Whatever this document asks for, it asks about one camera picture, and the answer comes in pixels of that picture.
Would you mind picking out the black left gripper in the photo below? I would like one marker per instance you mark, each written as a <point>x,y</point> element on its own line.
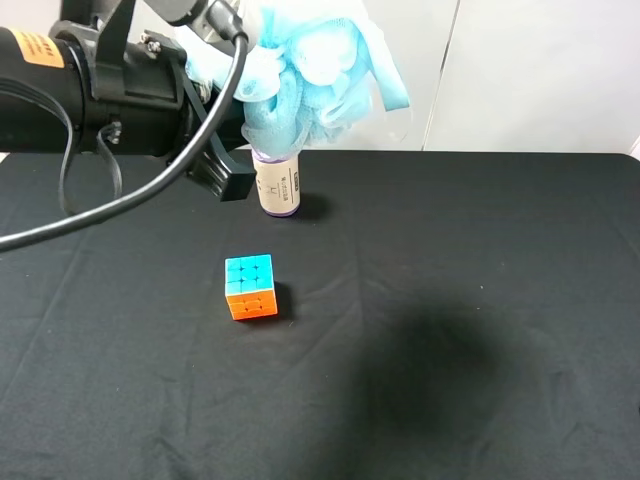
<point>135,100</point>

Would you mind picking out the light blue bath loofah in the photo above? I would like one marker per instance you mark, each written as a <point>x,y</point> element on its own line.
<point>305,80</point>

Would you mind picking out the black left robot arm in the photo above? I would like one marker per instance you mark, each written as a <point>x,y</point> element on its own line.
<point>39,106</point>

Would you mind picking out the purple-capped beige cylinder roll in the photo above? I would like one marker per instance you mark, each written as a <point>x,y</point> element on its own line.
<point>278,183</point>

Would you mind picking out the colourful puzzle cube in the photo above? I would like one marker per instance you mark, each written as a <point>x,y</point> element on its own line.
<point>250,287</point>

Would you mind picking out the black tablecloth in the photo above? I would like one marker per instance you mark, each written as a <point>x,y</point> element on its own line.
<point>440,316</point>

